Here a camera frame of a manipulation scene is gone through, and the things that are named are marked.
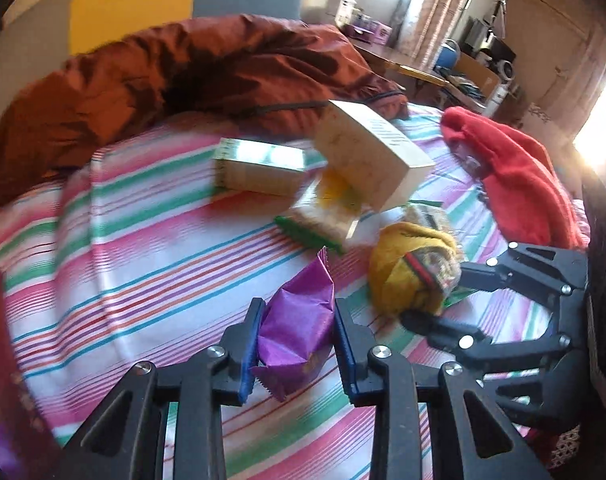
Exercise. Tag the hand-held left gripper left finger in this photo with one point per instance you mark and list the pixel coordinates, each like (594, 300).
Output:
(250, 355)

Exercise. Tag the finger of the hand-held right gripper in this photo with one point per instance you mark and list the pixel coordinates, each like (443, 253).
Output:
(433, 327)
(483, 272)

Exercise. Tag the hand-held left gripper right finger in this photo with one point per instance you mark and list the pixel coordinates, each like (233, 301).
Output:
(348, 355)

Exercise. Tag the purple snack packet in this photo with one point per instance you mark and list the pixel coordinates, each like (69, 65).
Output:
(295, 320)

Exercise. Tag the yellow socks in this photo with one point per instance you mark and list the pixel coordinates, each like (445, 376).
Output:
(408, 265)

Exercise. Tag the clear snack packet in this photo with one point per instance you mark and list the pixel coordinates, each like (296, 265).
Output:
(433, 217)

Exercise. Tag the red cloth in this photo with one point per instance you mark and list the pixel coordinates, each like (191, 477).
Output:
(518, 175)

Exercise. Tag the clear packet with green edge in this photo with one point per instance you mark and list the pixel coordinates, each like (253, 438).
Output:
(323, 217)

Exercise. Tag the large cream carton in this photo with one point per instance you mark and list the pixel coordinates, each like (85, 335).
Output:
(363, 160)

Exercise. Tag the red patterned clothing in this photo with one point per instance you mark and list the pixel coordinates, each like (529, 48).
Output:
(563, 447)

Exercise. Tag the green white carton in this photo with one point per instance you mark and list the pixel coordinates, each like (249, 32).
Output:
(258, 167)

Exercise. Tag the cardboard box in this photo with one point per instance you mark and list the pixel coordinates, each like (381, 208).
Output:
(478, 77)

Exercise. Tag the blue container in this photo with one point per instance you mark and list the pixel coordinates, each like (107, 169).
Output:
(448, 54)

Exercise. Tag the black stereo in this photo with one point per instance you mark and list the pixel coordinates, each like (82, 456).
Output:
(493, 50)

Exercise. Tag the wooden desk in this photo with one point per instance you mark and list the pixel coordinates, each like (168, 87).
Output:
(383, 55)

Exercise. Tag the purple storage box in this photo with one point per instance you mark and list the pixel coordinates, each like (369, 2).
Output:
(370, 31)

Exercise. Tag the patterned curtain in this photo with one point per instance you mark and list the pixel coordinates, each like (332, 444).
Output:
(433, 10)

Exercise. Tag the maroon duvet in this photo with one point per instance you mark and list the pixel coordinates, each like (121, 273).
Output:
(183, 75)

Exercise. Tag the white drawer unit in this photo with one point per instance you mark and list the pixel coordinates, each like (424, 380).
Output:
(343, 5)

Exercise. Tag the grey yellow blue headboard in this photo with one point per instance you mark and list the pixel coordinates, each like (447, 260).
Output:
(133, 5)

